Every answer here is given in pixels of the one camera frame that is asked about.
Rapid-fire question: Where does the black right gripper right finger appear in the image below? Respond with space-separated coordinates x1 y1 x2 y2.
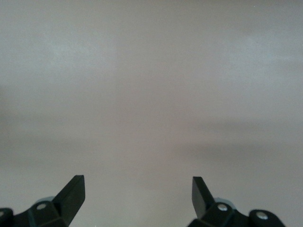
188 176 285 227

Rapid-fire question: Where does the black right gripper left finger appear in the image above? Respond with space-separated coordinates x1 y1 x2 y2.
0 175 86 227

